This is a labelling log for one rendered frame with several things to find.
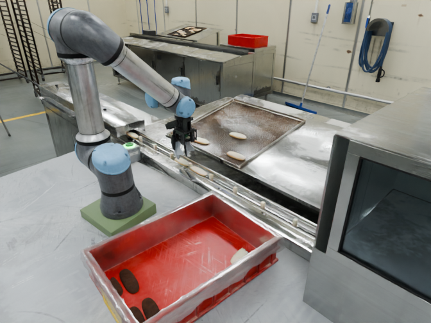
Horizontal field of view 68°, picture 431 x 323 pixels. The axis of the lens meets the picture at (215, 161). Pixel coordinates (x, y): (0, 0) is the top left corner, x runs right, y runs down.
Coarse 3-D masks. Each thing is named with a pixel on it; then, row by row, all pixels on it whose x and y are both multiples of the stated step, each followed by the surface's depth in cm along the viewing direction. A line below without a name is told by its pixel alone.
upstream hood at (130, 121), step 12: (48, 84) 250; (60, 84) 250; (48, 96) 240; (60, 96) 220; (72, 108) 209; (108, 108) 197; (120, 108) 197; (108, 120) 178; (120, 120) 178; (132, 120) 178; (144, 120) 180; (120, 132) 172
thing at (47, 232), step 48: (0, 192) 132; (48, 192) 132; (96, 192) 132; (144, 192) 132; (192, 192) 132; (0, 240) 106; (48, 240) 106; (96, 240) 106; (0, 288) 89; (48, 288) 89; (96, 288) 89; (240, 288) 89; (288, 288) 89
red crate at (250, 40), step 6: (228, 36) 478; (234, 36) 471; (240, 36) 500; (246, 36) 498; (252, 36) 491; (258, 36) 483; (264, 36) 476; (228, 42) 482; (234, 42) 475; (240, 42) 468; (246, 42) 461; (252, 42) 454; (258, 42) 460; (264, 42) 470
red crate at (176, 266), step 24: (168, 240) 105; (192, 240) 105; (216, 240) 105; (240, 240) 105; (120, 264) 96; (144, 264) 96; (168, 264) 96; (192, 264) 96; (216, 264) 96; (264, 264) 93; (144, 288) 88; (168, 288) 88; (192, 288) 88; (192, 312) 78
